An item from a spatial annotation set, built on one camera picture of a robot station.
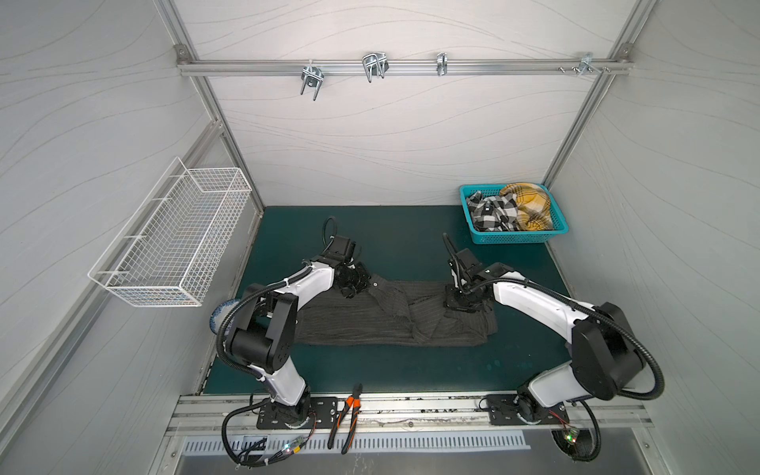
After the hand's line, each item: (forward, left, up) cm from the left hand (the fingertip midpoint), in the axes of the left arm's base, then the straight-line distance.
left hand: (377, 279), depth 92 cm
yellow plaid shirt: (+28, -55, +6) cm, 62 cm away
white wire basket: (-8, +48, +25) cm, 55 cm away
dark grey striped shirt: (-9, -4, -4) cm, 11 cm away
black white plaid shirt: (+27, -41, +3) cm, 50 cm away
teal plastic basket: (+19, -37, -1) cm, 42 cm away
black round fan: (-40, -51, -8) cm, 66 cm away
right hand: (-6, -23, 0) cm, 24 cm away
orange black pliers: (-33, +4, -5) cm, 34 cm away
